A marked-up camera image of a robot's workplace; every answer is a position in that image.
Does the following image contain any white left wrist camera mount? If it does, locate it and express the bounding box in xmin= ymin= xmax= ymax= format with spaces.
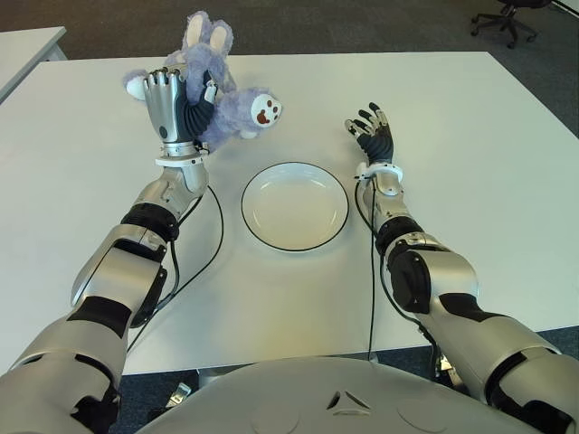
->
xmin=154 ymin=152 xmax=212 ymax=167

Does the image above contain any black forearm cable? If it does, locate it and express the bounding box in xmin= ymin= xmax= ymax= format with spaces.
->
xmin=355 ymin=183 xmax=422 ymax=328
xmin=129 ymin=241 xmax=181 ymax=327

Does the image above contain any white plate with black rim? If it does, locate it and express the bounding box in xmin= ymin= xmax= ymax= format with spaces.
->
xmin=240 ymin=161 xmax=350 ymax=250

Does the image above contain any grey side table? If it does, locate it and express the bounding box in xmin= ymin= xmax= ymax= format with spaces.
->
xmin=0 ymin=26 xmax=68 ymax=105

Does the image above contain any black left forearm cable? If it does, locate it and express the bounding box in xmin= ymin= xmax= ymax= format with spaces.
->
xmin=129 ymin=241 xmax=181 ymax=327

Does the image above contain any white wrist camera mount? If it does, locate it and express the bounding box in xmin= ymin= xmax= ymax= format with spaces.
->
xmin=154 ymin=152 xmax=212 ymax=167
xmin=355 ymin=163 xmax=405 ymax=181

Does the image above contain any purple plush bunny doll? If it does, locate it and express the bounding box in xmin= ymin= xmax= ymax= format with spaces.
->
xmin=121 ymin=13 xmax=284 ymax=150

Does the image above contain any black left wrist camera cable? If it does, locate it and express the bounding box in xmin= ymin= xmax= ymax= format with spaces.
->
xmin=126 ymin=186 xmax=225 ymax=354

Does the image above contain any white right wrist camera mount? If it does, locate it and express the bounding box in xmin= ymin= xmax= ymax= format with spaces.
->
xmin=355 ymin=163 xmax=405 ymax=181

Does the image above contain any silver table base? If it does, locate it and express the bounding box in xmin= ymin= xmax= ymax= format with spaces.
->
xmin=195 ymin=347 xmax=380 ymax=390

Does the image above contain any black right forearm cable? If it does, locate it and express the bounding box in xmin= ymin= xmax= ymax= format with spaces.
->
xmin=355 ymin=183 xmax=422 ymax=328

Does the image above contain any black office chair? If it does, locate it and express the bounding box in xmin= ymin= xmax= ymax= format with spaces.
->
xmin=470 ymin=0 xmax=553 ymax=50

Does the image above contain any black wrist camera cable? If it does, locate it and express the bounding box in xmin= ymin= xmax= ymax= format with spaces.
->
xmin=126 ymin=186 xmax=225 ymax=354
xmin=366 ymin=176 xmax=380 ymax=361

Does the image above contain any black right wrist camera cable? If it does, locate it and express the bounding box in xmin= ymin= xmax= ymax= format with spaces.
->
xmin=366 ymin=176 xmax=380 ymax=361

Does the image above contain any grey robot torso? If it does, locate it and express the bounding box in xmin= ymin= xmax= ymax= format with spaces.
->
xmin=135 ymin=355 xmax=539 ymax=434

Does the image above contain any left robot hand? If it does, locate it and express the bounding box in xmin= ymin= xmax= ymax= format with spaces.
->
xmin=143 ymin=65 xmax=221 ymax=156

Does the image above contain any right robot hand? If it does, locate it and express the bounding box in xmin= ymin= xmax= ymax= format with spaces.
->
xmin=344 ymin=101 xmax=396 ymax=164

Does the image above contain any silver metal floor bracket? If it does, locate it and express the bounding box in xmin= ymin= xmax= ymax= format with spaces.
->
xmin=167 ymin=382 xmax=194 ymax=406

